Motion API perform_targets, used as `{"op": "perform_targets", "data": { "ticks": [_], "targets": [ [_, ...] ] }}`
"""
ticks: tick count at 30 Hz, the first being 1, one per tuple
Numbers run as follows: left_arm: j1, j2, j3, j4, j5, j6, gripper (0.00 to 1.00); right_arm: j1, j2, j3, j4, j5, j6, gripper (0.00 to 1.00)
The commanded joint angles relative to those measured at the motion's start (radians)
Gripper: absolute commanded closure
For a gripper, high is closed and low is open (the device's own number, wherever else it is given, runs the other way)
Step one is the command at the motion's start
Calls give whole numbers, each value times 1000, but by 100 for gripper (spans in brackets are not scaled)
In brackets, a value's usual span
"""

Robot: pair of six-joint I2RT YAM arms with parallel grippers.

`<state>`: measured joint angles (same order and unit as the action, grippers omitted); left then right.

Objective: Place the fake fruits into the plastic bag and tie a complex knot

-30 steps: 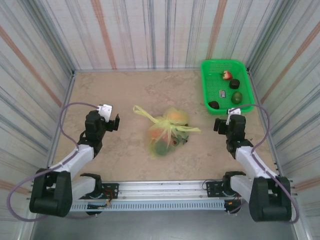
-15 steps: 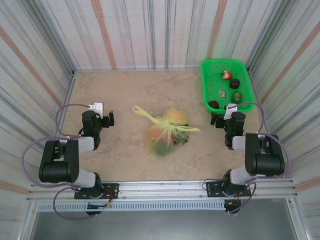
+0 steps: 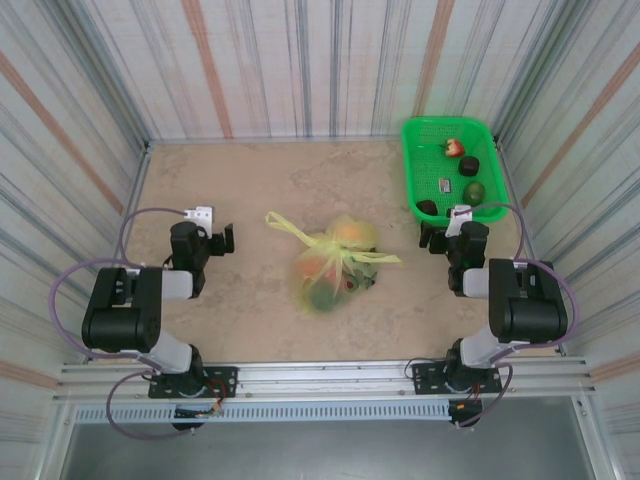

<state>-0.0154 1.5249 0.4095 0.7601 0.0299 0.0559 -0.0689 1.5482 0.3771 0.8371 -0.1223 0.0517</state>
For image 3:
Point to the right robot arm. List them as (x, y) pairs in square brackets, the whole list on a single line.
[(530, 315)]

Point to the red fake apple slice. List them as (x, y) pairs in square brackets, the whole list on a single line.
[(455, 148)]

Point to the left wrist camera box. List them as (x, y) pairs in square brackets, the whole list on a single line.
[(204, 215)]

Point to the dark purple fake mangosteen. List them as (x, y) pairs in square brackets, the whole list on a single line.
[(470, 166), (426, 207)]

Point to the black electronics module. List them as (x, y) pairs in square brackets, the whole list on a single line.
[(462, 407), (187, 426)]

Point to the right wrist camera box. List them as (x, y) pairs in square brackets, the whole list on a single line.
[(460, 215)]

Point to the dark green fake avocado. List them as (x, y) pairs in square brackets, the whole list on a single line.
[(322, 299)]

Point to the fake orange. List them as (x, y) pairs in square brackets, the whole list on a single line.
[(350, 233)]

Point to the aluminium mounting rail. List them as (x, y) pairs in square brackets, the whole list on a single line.
[(320, 377)]

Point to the red-orange fake tomato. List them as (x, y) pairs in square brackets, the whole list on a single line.
[(311, 266)]

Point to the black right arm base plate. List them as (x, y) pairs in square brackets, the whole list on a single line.
[(425, 380)]

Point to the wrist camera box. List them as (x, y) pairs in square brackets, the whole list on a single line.
[(204, 215), (460, 215)]

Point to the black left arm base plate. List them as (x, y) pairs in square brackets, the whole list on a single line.
[(225, 380)]

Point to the small sticker label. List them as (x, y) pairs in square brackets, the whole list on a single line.
[(445, 185)]

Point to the yellow printed plastic bag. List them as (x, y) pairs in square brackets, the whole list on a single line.
[(305, 280)]

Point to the green fake lime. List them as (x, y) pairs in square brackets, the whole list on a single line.
[(474, 192)]

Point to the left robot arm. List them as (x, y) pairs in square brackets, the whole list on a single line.
[(120, 330)]

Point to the green plastic basket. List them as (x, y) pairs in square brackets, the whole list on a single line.
[(430, 135)]

